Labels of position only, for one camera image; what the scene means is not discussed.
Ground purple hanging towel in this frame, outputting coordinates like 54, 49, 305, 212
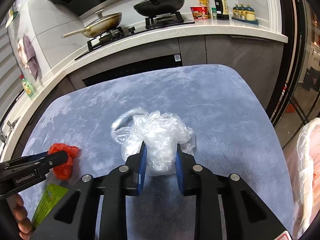
23, 35, 40, 81

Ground clear plastic bag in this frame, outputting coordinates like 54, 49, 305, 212
111, 107, 195, 176

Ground beige frying pan with lid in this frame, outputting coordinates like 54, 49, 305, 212
62, 9, 122, 38

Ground person's left hand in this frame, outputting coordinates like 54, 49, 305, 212
7, 194, 34, 240

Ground green cardboard box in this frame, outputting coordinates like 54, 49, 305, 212
31, 184, 68, 228

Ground white hanging towel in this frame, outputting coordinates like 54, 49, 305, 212
17, 39, 30, 70

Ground grey kitchen cabinets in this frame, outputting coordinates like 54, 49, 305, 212
11, 35, 284, 159

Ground green dish soap bottle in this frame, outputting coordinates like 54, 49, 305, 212
20, 74, 35, 98

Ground bin with white liner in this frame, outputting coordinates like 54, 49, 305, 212
283, 118, 319, 239

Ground dark soy sauce bottle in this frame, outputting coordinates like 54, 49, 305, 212
214, 0, 229, 21

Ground black-framed glass sliding door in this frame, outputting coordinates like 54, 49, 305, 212
266, 0, 319, 150

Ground blue-gold spice jar set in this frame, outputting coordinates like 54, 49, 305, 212
232, 4, 259, 25

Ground red instant noodle cup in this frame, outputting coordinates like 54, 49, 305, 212
190, 5, 209, 20

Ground black wok with lid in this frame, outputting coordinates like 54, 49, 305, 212
133, 0, 185, 17

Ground kitchen sink faucet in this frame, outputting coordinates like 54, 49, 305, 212
1, 117, 20, 144

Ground orange plastic bag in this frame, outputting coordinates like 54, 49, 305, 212
47, 143, 80, 181

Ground black gas stove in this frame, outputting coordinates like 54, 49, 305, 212
75, 11, 195, 60

